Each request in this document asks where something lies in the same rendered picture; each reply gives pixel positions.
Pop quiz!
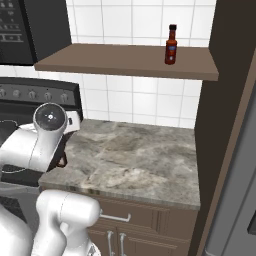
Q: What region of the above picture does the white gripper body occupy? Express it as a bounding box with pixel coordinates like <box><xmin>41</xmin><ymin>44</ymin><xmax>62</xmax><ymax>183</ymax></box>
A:
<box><xmin>70</xmin><ymin>113</ymin><xmax>82</xmax><ymax>133</ymax></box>

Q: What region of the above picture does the black stove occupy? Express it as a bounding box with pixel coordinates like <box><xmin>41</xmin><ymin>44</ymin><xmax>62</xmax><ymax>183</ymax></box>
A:
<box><xmin>0</xmin><ymin>76</ymin><xmax>84</xmax><ymax>234</ymax></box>

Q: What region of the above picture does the dark brown tall cabinet panel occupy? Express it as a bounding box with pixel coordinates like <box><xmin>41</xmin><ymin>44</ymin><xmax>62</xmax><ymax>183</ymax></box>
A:
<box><xmin>187</xmin><ymin>0</ymin><xmax>256</xmax><ymax>256</ymax></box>

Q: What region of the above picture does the black microwave oven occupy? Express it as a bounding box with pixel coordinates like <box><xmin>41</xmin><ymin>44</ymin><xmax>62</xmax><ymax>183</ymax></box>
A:
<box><xmin>0</xmin><ymin>0</ymin><xmax>73</xmax><ymax>66</ymax></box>

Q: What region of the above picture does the brown drawer front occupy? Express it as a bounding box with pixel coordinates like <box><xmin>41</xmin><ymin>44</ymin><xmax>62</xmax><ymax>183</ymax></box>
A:
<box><xmin>89</xmin><ymin>195</ymin><xmax>200</xmax><ymax>238</ymax></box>

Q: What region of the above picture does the red-brown hot sauce bottle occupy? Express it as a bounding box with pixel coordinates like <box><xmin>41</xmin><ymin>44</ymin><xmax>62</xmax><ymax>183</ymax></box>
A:
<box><xmin>164</xmin><ymin>23</ymin><xmax>179</xmax><ymax>66</ymax></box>

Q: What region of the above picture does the brown cupboard door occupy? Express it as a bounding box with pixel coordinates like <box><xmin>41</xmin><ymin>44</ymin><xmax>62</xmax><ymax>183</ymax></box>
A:
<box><xmin>116</xmin><ymin>228</ymin><xmax>192</xmax><ymax>256</ymax></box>
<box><xmin>87</xmin><ymin>226</ymin><xmax>118</xmax><ymax>256</ymax></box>

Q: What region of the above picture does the grey fridge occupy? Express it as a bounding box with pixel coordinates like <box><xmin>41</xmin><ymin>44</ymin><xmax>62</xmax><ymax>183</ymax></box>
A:
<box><xmin>203</xmin><ymin>87</ymin><xmax>256</xmax><ymax>256</ymax></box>

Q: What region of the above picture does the brown wooden wall shelf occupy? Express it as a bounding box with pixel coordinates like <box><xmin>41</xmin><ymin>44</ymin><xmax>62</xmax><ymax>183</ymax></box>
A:
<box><xmin>34</xmin><ymin>43</ymin><xmax>220</xmax><ymax>82</ymax></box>

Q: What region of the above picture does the silver drawer handle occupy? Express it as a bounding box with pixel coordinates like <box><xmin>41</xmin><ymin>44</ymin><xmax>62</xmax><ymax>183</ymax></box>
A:
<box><xmin>99</xmin><ymin>213</ymin><xmax>132</xmax><ymax>223</ymax></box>

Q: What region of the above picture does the silver cupboard door handle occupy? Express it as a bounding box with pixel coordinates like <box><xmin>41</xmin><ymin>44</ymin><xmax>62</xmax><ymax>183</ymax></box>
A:
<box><xmin>118</xmin><ymin>232</ymin><xmax>128</xmax><ymax>256</ymax></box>
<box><xmin>106</xmin><ymin>230</ymin><xmax>115</xmax><ymax>256</ymax></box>

